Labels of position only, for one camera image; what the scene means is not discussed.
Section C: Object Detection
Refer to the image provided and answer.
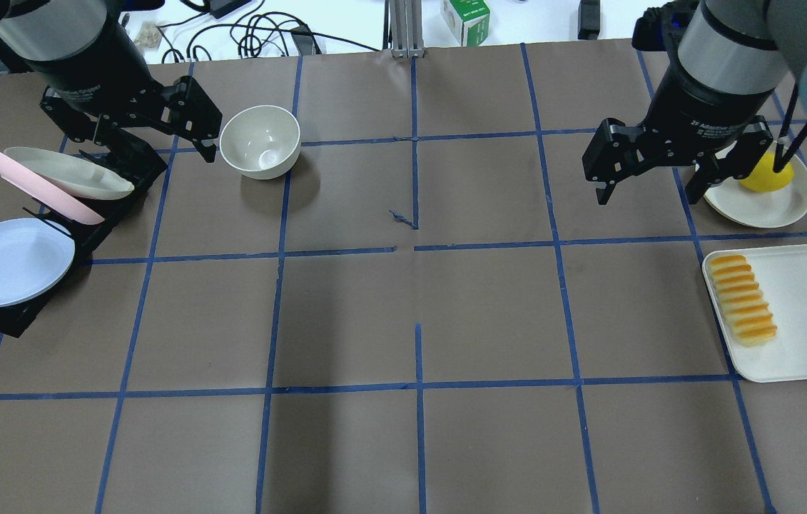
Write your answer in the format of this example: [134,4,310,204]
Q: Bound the black cables on desk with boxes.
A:
[153,0,382,65]

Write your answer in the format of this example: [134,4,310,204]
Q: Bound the sliced bread loaf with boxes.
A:
[706,254,778,347]

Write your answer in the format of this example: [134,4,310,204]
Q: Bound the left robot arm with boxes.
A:
[0,1,223,178]

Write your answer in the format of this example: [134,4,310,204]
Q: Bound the cream plate under lemon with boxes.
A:
[704,146,807,228]

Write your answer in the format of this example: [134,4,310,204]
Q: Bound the yellow lemon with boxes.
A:
[737,153,795,193]

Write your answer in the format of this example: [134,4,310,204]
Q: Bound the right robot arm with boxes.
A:
[582,1,807,205]

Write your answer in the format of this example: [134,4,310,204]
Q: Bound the black plate rack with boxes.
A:
[0,124,168,336]

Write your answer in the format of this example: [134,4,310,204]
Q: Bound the blue plate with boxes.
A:
[0,218,76,307]

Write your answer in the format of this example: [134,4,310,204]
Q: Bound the white rectangular tray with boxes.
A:
[702,244,807,383]

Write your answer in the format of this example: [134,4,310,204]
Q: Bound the pink plate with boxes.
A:
[0,151,104,226]

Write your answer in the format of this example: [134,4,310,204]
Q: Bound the aluminium frame post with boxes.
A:
[384,1,424,59]

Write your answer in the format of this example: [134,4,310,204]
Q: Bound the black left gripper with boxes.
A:
[40,43,223,208]

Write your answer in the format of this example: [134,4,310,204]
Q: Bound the black power adapter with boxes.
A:
[577,0,602,40]

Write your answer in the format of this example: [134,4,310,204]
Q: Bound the green white carton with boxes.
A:
[440,1,492,46]

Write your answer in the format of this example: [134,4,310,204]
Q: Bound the white bowl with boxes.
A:
[220,105,301,180]

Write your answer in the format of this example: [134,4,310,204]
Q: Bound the cream plate in rack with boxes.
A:
[3,146,136,201]

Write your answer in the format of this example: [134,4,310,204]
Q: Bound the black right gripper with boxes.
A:
[582,64,772,206]

